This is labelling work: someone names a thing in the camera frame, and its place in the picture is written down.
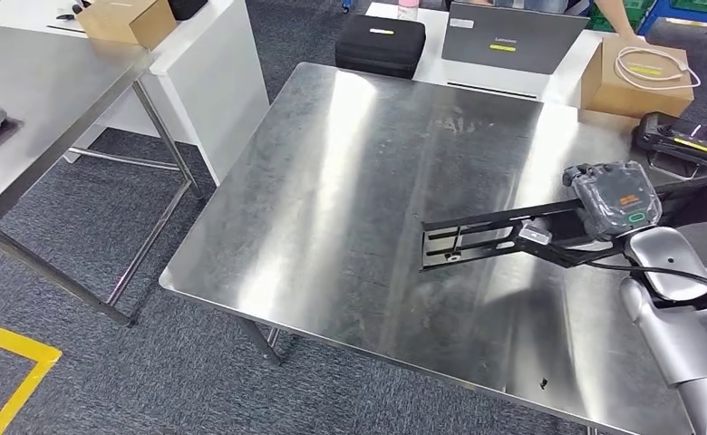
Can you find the blue rack frame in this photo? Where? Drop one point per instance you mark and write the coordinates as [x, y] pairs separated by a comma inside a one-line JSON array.
[[654, 18]]

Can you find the stainless steel table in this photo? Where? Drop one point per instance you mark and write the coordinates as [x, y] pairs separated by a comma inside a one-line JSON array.
[[41, 102], [359, 210]]

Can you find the person's forearm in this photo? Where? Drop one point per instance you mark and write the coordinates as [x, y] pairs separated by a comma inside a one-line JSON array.
[[617, 21]]

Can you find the black zip case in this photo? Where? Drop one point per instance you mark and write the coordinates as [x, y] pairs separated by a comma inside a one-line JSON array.
[[380, 45]]

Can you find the black pouch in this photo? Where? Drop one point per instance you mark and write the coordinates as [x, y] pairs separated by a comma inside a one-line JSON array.
[[186, 7]]

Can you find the brown cardboard box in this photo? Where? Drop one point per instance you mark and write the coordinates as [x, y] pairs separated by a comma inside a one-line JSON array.
[[630, 96], [125, 21]]

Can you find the white desk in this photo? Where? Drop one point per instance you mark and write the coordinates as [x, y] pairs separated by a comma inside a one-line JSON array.
[[434, 66], [221, 90]]

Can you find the black hand tool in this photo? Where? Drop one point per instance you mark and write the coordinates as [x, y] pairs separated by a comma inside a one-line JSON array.
[[77, 7]]

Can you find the pink bottle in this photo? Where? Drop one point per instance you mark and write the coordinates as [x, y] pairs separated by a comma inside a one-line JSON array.
[[408, 9]]

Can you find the black handheld controller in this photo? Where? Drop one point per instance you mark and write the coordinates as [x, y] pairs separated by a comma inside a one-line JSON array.
[[678, 135]]

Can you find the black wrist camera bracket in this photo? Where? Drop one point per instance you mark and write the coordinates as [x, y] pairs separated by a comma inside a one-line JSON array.
[[569, 255]]

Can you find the black long plastic part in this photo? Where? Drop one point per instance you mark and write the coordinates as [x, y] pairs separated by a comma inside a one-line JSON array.
[[693, 201]]

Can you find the green plastic crate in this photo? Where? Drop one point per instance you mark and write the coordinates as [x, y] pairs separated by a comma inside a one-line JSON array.
[[630, 9]]

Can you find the yellow floor tape square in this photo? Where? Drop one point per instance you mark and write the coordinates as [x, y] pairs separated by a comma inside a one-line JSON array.
[[17, 347]]

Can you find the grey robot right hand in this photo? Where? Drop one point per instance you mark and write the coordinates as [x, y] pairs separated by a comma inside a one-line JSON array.
[[617, 201]]

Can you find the grey laptop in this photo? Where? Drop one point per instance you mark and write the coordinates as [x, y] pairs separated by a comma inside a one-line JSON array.
[[509, 42]]

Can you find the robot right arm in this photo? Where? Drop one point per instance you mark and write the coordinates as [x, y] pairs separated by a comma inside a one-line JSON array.
[[684, 336]]

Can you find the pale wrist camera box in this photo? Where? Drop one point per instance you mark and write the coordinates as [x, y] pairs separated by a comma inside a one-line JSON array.
[[535, 233]]

